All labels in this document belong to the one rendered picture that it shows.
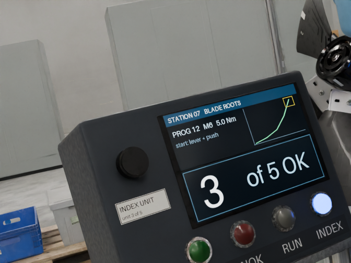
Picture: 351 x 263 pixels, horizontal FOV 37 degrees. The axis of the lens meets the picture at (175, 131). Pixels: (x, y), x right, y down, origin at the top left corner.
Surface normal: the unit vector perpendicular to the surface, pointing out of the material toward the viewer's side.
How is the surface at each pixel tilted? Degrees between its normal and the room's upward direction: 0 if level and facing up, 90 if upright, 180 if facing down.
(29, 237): 90
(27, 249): 90
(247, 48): 90
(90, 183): 90
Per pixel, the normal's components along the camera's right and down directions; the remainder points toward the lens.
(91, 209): -0.87, 0.23
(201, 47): 0.16, 0.11
